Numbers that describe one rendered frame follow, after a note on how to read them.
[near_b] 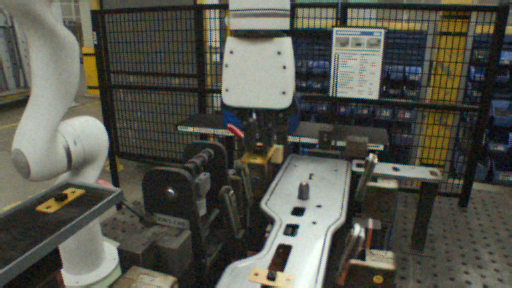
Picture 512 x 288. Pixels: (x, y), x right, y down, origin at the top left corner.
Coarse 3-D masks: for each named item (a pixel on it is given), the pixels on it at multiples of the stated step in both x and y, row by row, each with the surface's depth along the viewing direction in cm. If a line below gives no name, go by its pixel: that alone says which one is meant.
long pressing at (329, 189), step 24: (288, 168) 112; (312, 168) 112; (336, 168) 112; (288, 192) 96; (312, 192) 95; (336, 192) 95; (288, 216) 83; (312, 216) 83; (336, 216) 83; (288, 240) 74; (312, 240) 74; (240, 264) 66; (264, 264) 66; (288, 264) 66; (312, 264) 66
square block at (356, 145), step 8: (352, 136) 125; (360, 136) 125; (352, 144) 121; (360, 144) 120; (352, 152) 121; (360, 152) 121; (352, 160) 123; (352, 176) 125; (360, 176) 124; (352, 184) 126; (352, 192) 129; (352, 200) 130; (352, 208) 131; (352, 216) 130; (344, 224) 132
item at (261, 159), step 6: (258, 144) 57; (258, 150) 52; (270, 150) 54; (246, 156) 52; (252, 156) 52; (258, 156) 52; (264, 156) 52; (246, 162) 50; (252, 162) 50; (258, 162) 50; (264, 162) 50
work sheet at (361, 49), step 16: (336, 32) 139; (352, 32) 137; (368, 32) 135; (384, 32) 133; (336, 48) 141; (352, 48) 139; (368, 48) 137; (384, 48) 135; (336, 64) 143; (352, 64) 141; (368, 64) 139; (352, 80) 143; (368, 80) 141; (336, 96) 147; (352, 96) 145; (368, 96) 143
